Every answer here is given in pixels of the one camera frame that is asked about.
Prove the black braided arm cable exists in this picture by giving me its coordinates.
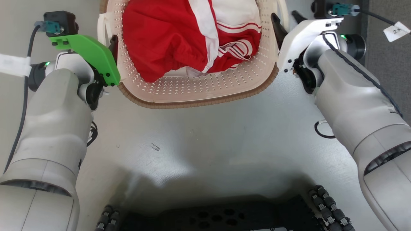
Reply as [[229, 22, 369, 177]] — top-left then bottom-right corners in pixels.
[[322, 33, 403, 118]]

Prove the black looped cable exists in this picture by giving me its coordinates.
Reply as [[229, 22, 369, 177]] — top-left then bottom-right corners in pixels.
[[314, 120, 336, 139]]

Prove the black right camera cable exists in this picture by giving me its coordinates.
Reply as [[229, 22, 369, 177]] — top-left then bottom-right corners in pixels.
[[357, 9, 411, 35]]

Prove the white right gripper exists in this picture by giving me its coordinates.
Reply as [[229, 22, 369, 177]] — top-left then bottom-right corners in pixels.
[[271, 11, 345, 73]]

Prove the red and white garment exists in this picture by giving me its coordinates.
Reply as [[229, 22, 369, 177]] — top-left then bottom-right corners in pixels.
[[122, 0, 262, 83]]

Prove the black roller wheel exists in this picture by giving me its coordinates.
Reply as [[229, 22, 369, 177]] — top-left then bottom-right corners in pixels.
[[308, 185, 356, 231], [95, 205, 120, 231]]

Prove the black left camera cable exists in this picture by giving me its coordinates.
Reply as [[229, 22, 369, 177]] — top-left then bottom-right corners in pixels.
[[3, 24, 43, 174]]

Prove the white paper cable tag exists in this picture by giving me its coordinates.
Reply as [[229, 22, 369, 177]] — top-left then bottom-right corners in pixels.
[[383, 21, 411, 42]]

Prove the white tape cable label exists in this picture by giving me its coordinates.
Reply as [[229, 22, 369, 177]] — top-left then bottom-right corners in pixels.
[[0, 53, 32, 77]]

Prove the grey fabric sofa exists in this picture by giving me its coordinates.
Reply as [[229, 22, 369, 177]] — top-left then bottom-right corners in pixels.
[[366, 0, 411, 126]]

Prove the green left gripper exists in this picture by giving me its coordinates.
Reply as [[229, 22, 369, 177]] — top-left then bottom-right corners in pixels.
[[49, 34, 121, 87]]

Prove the white perforated laundry basket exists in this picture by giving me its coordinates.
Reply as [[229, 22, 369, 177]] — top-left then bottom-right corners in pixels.
[[97, 0, 289, 109]]

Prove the black camera cable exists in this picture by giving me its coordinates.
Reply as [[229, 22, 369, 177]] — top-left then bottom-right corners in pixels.
[[3, 24, 43, 174], [357, 9, 411, 35]]

